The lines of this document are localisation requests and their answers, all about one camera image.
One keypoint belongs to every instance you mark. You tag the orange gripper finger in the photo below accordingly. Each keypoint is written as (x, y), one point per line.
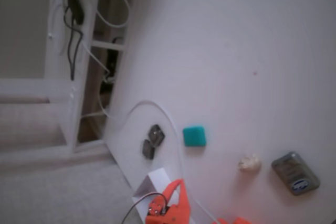
(168, 190)
(183, 197)

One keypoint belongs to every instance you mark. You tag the green cube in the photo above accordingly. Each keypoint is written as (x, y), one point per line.
(194, 136)

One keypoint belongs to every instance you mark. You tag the white cardboard bin box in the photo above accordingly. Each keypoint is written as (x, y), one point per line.
(160, 179)

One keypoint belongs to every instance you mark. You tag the small clear black case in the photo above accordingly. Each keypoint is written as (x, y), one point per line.
(148, 149)
(156, 134)

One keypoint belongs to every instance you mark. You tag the beige bear figurine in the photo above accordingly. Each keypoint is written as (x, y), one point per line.
(249, 163)

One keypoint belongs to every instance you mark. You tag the grey metal tin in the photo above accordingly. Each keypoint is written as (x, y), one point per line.
(294, 172)

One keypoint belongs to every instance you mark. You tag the white metal frame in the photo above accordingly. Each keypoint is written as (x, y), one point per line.
(56, 51)

